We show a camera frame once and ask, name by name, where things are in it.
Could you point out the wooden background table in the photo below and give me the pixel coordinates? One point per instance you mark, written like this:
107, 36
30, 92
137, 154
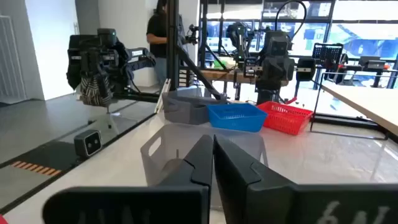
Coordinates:
217, 74

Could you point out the white board strip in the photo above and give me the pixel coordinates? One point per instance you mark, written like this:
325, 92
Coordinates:
163, 95

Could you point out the green object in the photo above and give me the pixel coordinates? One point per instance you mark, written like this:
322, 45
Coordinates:
222, 63

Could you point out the blue perforated plastic basket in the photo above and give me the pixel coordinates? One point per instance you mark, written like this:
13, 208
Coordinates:
236, 121

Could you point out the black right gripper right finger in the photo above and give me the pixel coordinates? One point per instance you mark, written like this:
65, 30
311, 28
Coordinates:
248, 193

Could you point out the gray desk device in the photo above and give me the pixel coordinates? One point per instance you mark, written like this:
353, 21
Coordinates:
371, 62

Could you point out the translucent gray plastic basket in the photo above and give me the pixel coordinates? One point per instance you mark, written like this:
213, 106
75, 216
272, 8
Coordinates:
186, 112
161, 161

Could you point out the white glossy table sheet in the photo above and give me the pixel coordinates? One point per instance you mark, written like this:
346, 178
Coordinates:
311, 155

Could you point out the white ribbed wall panel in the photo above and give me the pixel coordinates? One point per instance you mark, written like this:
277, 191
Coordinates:
12, 59

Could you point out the black hazard-striped floor mat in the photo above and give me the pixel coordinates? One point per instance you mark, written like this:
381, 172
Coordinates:
46, 155

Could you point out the person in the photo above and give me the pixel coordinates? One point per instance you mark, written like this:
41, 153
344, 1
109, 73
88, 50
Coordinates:
157, 31

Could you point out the black background robot arm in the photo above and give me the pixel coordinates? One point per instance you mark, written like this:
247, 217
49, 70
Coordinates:
237, 34

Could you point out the red perforated plastic basket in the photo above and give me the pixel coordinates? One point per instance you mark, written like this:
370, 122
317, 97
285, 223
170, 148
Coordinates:
284, 123
2, 220

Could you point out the wooden shelf with black legs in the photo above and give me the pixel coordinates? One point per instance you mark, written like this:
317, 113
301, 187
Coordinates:
373, 102

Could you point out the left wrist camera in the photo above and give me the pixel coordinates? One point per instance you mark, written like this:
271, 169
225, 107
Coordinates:
277, 46

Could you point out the gray table-level camera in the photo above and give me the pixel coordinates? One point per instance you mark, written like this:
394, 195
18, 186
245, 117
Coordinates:
88, 143

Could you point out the black perforated panel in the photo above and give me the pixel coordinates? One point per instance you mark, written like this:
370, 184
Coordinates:
327, 53

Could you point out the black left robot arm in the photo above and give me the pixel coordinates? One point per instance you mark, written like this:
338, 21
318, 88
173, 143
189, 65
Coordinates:
267, 95

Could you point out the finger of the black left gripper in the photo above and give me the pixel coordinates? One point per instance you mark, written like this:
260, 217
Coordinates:
286, 73
271, 73

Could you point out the black neighbouring robot arm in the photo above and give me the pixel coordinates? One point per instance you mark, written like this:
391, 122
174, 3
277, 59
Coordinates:
102, 59

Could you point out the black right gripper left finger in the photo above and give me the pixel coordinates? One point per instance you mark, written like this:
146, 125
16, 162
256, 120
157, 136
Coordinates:
186, 202

